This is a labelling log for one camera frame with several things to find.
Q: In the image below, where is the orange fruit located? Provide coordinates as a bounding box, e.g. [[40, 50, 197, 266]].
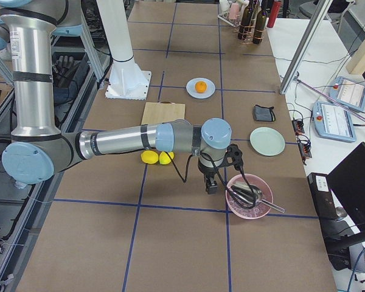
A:
[[195, 80, 207, 94]]

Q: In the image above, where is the yellow lemon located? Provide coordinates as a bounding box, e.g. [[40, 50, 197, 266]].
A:
[[159, 151, 174, 165], [141, 150, 159, 164]]

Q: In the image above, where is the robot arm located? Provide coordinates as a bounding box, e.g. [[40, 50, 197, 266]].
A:
[[0, 1, 243, 193]]

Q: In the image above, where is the black monitor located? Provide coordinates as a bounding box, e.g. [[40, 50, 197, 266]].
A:
[[307, 142, 365, 273]]

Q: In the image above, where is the lower yellow lemon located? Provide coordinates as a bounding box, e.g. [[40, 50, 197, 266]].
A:
[[159, 151, 174, 165]]

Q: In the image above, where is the metal scoop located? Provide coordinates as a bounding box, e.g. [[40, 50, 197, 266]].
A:
[[231, 181, 285, 214]]

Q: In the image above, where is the dark wine bottle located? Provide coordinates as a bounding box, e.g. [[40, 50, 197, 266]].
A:
[[237, 1, 254, 40], [252, 0, 268, 44]]

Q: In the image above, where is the folded grey cloth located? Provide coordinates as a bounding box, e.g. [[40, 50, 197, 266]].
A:
[[253, 105, 276, 122]]

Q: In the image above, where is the light green plate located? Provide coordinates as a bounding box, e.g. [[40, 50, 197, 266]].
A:
[[249, 127, 285, 156]]

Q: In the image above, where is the light blue plate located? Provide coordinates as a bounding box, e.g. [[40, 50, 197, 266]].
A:
[[186, 77, 215, 99]]

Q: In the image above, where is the upper yellow lemon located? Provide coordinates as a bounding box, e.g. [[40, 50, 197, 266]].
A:
[[141, 150, 159, 164]]

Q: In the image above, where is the pink bowl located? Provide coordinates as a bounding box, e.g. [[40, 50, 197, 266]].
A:
[[226, 173, 273, 220]]

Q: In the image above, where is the wooden cutting board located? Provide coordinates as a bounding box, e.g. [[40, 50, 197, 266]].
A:
[[141, 102, 186, 125]]

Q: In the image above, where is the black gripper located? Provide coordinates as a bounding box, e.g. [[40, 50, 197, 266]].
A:
[[198, 144, 243, 195]]

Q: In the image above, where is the teach pendant tablet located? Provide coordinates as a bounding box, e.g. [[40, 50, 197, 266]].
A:
[[313, 101, 356, 142], [329, 76, 365, 112]]

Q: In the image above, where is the red thermos bottle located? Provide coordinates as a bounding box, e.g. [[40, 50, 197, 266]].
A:
[[266, 0, 282, 28]]

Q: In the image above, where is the copper wire bottle rack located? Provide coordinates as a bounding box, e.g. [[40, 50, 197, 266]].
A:
[[238, 18, 266, 44]]

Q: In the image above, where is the aluminium frame post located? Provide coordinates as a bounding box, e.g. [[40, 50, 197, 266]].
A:
[[279, 0, 333, 95]]

